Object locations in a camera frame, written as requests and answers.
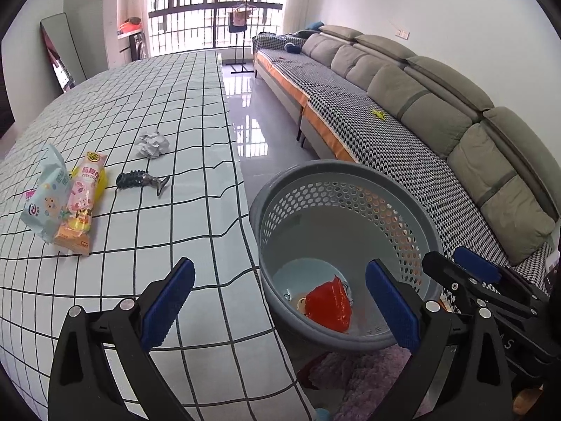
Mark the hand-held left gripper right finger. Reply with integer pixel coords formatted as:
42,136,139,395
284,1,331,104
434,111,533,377
365,259,513,421

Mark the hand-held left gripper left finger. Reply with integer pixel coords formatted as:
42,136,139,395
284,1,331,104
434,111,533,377
47,258,196,421

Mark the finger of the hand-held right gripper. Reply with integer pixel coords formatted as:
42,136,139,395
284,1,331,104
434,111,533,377
421,250,488,313
453,246,503,285

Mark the red plastic bag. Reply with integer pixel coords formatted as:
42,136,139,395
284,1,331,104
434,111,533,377
304,275,353,332

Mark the grey perforated plastic basket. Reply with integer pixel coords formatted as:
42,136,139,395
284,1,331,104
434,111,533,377
249,160,445,352

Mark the dark spiky fish toy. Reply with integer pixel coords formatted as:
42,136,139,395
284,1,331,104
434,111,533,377
115,169,171,196

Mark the pink snack packet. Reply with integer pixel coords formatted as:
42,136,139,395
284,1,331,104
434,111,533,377
53,151,108,259

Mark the white paper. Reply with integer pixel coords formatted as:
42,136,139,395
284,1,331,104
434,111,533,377
134,129,170,159

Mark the light blue snack packet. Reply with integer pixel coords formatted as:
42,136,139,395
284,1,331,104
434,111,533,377
20,142,71,244

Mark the pink fluffy rug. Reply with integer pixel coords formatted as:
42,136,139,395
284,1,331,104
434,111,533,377
298,342,421,421

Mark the houndstooth sofa cover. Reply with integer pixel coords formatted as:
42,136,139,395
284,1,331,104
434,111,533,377
252,33,561,290

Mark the grey sofa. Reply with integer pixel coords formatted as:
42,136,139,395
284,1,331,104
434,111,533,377
252,24,561,299

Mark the black clothes stand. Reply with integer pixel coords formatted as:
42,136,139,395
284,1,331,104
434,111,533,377
223,2,257,73

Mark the washing machine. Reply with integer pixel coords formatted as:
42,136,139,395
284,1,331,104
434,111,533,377
131,33,150,60

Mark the leaning floor mirror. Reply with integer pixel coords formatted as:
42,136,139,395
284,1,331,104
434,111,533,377
40,12,87,93

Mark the black window grille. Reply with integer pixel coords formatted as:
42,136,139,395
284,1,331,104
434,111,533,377
147,0,292,58

